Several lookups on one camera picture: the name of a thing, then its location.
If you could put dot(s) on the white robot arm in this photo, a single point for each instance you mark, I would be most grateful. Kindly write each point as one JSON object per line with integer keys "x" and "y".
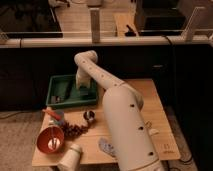
{"x": 121, "y": 104}

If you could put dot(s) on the grey post on divider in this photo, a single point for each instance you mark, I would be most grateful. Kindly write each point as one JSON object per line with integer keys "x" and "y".
{"x": 95, "y": 24}

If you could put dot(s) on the black box at back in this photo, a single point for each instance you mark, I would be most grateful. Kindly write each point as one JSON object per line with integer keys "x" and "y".
{"x": 158, "y": 17}

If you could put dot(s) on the metal spoon in bowl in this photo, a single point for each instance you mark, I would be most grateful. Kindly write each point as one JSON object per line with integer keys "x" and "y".
{"x": 52, "y": 137}

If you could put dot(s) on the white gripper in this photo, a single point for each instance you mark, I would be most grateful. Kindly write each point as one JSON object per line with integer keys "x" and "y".
{"x": 83, "y": 79}

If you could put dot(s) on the small dark block in tray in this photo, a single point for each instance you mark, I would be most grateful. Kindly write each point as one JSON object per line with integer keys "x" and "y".
{"x": 55, "y": 99}

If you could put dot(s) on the bunch of purple grapes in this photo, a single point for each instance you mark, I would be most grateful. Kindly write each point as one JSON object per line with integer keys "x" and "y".
{"x": 73, "y": 131}

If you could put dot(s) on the orange bowl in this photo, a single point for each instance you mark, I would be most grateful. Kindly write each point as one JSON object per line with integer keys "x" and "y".
{"x": 44, "y": 143}

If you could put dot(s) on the small metal cup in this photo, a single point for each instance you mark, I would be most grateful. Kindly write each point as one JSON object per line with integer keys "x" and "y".
{"x": 89, "y": 116}

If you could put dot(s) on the blue grey cloth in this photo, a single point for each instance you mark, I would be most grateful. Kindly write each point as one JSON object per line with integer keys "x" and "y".
{"x": 106, "y": 147}

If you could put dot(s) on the green plastic tray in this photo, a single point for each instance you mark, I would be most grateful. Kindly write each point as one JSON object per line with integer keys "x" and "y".
{"x": 78, "y": 97}

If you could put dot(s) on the black monitor at back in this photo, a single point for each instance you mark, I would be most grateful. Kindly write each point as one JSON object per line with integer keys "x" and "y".
{"x": 29, "y": 19}

